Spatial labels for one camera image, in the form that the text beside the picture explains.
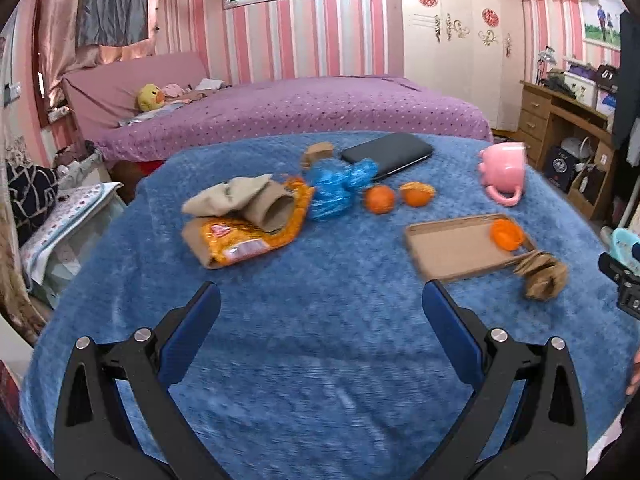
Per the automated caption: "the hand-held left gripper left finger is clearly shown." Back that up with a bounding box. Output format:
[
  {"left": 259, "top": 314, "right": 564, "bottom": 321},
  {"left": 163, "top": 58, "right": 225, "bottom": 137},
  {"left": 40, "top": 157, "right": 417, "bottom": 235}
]
[{"left": 54, "top": 281, "right": 223, "bottom": 480}]

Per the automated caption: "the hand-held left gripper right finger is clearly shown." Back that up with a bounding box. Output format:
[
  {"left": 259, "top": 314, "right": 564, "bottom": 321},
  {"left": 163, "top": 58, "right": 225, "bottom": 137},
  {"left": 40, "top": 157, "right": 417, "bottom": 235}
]
[{"left": 421, "top": 279, "right": 588, "bottom": 480}]

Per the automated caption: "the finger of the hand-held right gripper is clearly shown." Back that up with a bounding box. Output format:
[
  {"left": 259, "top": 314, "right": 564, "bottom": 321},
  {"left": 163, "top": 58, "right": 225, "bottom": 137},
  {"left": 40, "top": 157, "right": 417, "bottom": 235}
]
[{"left": 598, "top": 251, "right": 640, "bottom": 322}]

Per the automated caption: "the light blue plastic basket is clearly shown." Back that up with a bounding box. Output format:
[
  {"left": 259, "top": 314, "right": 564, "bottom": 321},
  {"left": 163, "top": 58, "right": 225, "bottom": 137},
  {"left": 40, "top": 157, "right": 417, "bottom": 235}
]
[{"left": 611, "top": 227, "right": 640, "bottom": 261}]

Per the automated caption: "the brown paper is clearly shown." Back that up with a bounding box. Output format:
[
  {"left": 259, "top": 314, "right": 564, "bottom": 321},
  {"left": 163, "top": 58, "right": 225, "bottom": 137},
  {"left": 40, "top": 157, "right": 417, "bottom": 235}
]
[{"left": 514, "top": 251, "right": 570, "bottom": 302}]

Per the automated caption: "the orange snack packet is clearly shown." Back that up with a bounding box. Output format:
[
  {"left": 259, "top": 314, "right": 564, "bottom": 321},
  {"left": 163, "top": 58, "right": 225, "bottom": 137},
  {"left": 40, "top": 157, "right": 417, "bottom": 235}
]
[{"left": 200, "top": 175, "right": 316, "bottom": 267}]

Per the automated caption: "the whole tangerine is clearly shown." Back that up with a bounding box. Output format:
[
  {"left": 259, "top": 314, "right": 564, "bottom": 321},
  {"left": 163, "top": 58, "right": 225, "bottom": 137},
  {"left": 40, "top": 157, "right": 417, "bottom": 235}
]
[{"left": 364, "top": 185, "right": 397, "bottom": 215}]

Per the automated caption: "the person's right hand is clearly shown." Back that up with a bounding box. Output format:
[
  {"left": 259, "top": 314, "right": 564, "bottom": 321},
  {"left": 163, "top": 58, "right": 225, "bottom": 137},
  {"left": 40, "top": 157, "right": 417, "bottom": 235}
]
[{"left": 625, "top": 347, "right": 640, "bottom": 397}]

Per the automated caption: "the brown phone case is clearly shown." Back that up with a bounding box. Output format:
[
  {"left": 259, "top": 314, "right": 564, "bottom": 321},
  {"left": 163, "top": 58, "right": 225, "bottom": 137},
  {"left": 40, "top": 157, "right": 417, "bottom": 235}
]
[{"left": 404, "top": 213, "right": 538, "bottom": 282}]

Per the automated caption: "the brown cardboard box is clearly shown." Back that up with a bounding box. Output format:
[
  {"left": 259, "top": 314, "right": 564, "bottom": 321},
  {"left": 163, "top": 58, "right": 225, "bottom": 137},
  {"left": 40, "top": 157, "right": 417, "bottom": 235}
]
[{"left": 567, "top": 160, "right": 608, "bottom": 211}]

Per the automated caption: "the black shopping bag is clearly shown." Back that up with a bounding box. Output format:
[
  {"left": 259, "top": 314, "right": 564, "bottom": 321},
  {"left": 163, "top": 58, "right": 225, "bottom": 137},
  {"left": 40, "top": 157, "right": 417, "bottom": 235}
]
[{"left": 544, "top": 146, "right": 576, "bottom": 191}]

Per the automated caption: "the white round appliance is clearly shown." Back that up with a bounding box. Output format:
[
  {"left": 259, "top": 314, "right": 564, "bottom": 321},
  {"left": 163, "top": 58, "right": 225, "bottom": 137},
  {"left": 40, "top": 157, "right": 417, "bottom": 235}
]
[{"left": 560, "top": 135, "right": 593, "bottom": 171}]

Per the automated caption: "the half peeled tangerine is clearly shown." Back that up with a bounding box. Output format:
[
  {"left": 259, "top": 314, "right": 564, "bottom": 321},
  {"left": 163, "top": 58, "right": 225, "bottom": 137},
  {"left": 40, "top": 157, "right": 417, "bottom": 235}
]
[{"left": 400, "top": 181, "right": 436, "bottom": 208}]

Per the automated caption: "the brown paper tube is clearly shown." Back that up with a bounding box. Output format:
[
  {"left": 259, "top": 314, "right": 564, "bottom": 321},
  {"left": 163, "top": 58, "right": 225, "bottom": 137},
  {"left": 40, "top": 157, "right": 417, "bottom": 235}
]
[{"left": 242, "top": 182, "right": 296, "bottom": 233}]

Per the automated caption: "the patterned folded quilt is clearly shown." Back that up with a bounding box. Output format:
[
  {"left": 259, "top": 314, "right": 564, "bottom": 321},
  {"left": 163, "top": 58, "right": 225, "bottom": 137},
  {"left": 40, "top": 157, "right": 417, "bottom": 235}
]
[{"left": 20, "top": 182, "right": 123, "bottom": 306}]

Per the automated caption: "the pink cup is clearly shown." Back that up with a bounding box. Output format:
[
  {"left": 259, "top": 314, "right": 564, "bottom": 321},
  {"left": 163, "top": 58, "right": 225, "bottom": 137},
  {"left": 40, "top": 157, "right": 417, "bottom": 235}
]
[{"left": 477, "top": 142, "right": 527, "bottom": 208}]

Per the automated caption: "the blue plastic bag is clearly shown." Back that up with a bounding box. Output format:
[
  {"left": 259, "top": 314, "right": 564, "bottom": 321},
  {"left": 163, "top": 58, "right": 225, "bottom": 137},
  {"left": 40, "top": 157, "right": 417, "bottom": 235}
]
[{"left": 305, "top": 158, "right": 376, "bottom": 222}]

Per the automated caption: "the wooden desk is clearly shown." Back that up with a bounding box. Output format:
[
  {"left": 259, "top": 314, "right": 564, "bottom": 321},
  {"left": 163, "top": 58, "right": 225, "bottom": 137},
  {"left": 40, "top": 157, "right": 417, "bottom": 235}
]
[{"left": 517, "top": 80, "right": 618, "bottom": 221}]

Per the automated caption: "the floral curtain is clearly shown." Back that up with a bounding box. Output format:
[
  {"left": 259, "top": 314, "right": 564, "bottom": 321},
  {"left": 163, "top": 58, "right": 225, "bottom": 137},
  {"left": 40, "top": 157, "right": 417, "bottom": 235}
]
[{"left": 0, "top": 110, "right": 51, "bottom": 341}]

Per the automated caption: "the black smartphone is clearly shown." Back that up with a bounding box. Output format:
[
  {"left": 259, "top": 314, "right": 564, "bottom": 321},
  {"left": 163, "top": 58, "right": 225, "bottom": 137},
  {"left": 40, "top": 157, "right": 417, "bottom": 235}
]
[{"left": 340, "top": 133, "right": 435, "bottom": 182}]

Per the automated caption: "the white storage box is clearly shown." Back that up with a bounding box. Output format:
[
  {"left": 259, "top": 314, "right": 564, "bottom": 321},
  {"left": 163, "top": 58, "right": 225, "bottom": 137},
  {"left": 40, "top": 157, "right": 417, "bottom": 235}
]
[{"left": 562, "top": 71, "right": 601, "bottom": 108}]

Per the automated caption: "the black handbag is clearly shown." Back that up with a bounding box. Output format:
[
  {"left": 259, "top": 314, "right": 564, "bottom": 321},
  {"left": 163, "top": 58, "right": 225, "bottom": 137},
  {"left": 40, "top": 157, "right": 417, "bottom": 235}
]
[{"left": 595, "top": 64, "right": 621, "bottom": 92}]

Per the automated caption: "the dark folded cloth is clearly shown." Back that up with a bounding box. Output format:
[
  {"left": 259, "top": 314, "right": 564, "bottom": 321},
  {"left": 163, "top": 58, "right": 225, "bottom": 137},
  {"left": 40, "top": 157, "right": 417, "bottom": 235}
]
[{"left": 547, "top": 72, "right": 576, "bottom": 98}]

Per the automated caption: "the black patterned cloth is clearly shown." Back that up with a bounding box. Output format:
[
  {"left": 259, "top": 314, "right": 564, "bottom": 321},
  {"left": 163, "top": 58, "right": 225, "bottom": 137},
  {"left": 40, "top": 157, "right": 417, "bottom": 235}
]
[{"left": 5, "top": 162, "right": 61, "bottom": 231}]

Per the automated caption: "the small brown paper ball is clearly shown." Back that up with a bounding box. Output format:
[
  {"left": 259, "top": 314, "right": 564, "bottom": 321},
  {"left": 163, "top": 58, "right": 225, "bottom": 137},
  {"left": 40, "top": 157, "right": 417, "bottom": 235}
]
[{"left": 300, "top": 142, "right": 335, "bottom": 170}]

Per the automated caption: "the desk lamp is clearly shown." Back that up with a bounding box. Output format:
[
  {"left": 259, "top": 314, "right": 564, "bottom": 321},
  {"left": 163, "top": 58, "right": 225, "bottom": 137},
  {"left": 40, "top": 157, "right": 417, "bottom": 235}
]
[{"left": 537, "top": 46, "right": 558, "bottom": 84}]

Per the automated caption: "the yellow duck plush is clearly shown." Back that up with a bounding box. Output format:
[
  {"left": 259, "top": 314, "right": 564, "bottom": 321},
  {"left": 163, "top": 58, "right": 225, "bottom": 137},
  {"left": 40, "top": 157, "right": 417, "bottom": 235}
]
[{"left": 137, "top": 84, "right": 166, "bottom": 112}]

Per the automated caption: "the purple dotted bed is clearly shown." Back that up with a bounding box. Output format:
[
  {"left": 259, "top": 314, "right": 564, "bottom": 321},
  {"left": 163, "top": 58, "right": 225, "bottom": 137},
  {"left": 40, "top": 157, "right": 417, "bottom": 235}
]
[{"left": 92, "top": 76, "right": 495, "bottom": 176}]

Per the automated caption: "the pink headboard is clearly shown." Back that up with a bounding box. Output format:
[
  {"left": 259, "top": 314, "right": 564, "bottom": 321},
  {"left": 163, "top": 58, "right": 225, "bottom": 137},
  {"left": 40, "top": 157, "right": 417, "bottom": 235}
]
[{"left": 62, "top": 51, "right": 211, "bottom": 142}]

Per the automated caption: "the cream wardrobe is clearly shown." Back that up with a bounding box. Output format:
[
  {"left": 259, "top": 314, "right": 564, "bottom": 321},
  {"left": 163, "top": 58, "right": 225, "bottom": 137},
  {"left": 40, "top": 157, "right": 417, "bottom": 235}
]
[{"left": 400, "top": 0, "right": 526, "bottom": 133}]

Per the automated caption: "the pink satin curtain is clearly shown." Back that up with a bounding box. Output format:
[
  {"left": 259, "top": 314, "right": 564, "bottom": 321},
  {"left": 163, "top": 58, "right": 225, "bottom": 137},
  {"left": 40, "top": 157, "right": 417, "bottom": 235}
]
[{"left": 37, "top": 0, "right": 161, "bottom": 106}]

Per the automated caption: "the grey hanging cloth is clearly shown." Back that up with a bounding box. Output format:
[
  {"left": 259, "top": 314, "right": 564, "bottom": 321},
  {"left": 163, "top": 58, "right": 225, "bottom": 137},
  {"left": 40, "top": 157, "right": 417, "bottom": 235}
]
[{"left": 75, "top": 0, "right": 151, "bottom": 47}]

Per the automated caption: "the small wall poster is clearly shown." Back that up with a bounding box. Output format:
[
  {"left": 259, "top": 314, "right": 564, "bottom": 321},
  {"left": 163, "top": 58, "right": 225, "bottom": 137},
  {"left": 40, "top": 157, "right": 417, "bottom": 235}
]
[{"left": 582, "top": 0, "right": 628, "bottom": 51}]

